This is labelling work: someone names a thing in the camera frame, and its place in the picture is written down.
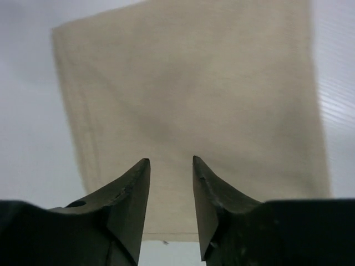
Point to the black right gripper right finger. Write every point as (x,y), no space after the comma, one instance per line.
(235,229)

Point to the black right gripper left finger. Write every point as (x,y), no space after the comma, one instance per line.
(102,228)

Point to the beige cloth napkin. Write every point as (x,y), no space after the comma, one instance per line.
(229,81)

